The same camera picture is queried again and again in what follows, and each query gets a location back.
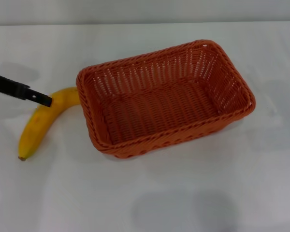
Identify yellow banana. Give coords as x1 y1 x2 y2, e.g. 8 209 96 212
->
17 87 81 161

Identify orange woven plastic basket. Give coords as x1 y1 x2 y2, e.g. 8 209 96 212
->
76 40 256 160

